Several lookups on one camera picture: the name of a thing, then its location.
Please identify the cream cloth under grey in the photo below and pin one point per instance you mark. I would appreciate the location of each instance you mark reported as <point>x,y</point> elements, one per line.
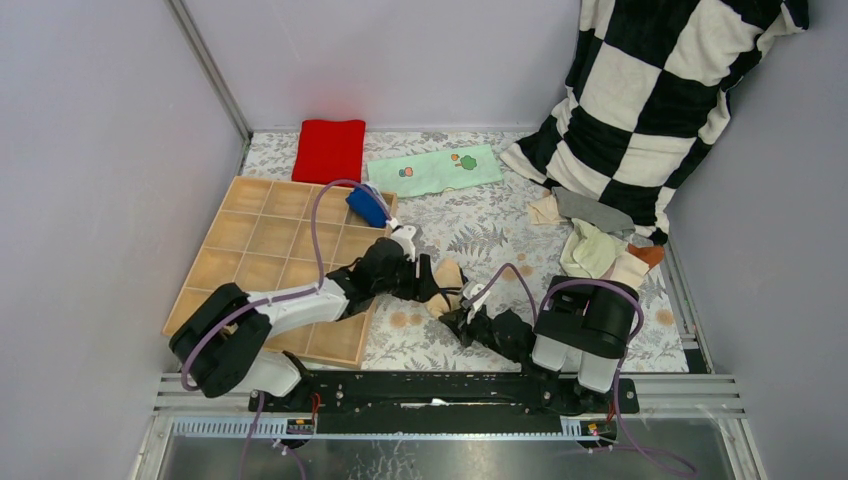
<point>544,211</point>

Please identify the grey crumpled cloth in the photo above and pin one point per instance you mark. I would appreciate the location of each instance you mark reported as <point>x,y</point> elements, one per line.
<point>607,219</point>

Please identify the wooden compartment tray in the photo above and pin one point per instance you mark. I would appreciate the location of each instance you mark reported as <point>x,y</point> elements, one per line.
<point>270,235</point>

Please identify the floral patterned table mat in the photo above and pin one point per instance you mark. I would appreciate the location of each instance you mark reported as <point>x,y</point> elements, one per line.
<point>485,229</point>

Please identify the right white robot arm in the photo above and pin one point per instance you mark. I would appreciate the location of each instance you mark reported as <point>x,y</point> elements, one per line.
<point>594,317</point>

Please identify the beige cloth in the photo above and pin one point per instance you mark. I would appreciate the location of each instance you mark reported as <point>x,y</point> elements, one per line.
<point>450,280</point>

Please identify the orange cloth piece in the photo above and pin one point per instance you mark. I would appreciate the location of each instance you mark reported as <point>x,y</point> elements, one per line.
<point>650,255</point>

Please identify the pale yellow cloth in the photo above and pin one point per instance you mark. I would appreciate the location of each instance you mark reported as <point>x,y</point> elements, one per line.
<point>589,252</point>

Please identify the red folded cloth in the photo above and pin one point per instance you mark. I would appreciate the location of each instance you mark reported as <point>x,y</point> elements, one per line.
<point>329,151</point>

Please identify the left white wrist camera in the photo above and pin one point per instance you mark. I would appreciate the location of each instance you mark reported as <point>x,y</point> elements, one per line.
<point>404,236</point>

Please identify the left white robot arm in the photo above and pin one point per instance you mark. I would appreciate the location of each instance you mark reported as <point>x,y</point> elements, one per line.
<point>220,345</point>

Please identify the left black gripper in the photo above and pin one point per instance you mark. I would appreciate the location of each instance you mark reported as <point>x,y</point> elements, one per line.
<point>418,289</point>

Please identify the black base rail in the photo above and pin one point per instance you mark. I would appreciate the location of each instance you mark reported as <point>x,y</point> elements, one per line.
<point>386,402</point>

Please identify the blue underwear with white lettering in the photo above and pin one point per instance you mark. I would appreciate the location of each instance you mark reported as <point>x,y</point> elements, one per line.
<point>368,203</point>

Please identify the black white checkered blanket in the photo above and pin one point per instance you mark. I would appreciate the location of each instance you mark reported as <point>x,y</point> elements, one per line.
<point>647,98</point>

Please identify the pale pink cloth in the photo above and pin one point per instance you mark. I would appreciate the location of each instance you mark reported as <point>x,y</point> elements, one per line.
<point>627,269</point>

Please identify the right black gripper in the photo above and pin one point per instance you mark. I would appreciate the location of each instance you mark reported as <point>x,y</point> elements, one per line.
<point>455,319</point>

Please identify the light green patterned cloth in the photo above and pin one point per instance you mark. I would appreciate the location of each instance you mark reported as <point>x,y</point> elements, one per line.
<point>435,172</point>

